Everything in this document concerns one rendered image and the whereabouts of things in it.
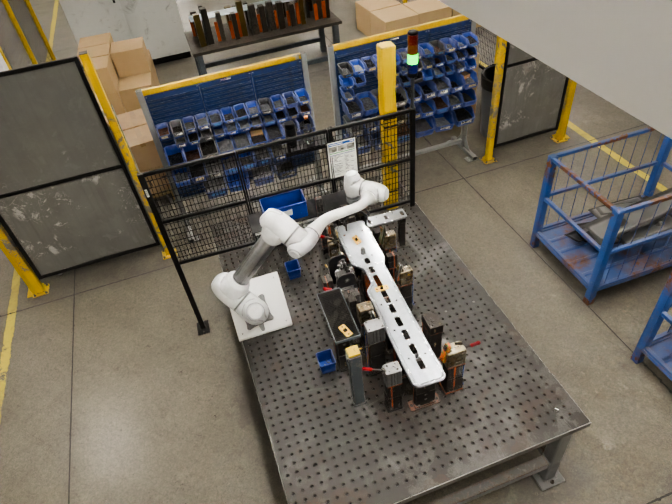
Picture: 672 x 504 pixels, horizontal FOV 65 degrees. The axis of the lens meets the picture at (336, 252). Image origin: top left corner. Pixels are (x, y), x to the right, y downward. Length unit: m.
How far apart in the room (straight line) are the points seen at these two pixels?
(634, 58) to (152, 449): 3.97
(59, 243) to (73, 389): 1.35
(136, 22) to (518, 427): 8.04
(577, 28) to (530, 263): 4.63
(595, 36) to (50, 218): 4.97
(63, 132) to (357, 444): 3.21
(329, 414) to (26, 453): 2.33
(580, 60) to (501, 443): 2.79
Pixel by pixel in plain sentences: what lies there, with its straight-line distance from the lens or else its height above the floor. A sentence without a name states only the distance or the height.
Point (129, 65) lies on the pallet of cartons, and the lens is 7.31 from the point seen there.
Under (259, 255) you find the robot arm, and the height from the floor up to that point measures 1.36.
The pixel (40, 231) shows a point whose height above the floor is 0.64.
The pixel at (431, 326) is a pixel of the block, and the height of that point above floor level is 1.02.
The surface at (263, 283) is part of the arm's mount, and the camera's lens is 3.48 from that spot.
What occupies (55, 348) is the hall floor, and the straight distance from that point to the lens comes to 5.06.
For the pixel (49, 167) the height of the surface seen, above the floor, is 1.19.
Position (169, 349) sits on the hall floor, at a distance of 4.57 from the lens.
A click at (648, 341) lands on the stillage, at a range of 4.25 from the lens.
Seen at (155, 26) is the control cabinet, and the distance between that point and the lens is 9.42.
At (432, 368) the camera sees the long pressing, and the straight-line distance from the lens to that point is 2.87.
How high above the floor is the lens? 3.36
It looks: 43 degrees down
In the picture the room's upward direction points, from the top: 7 degrees counter-clockwise
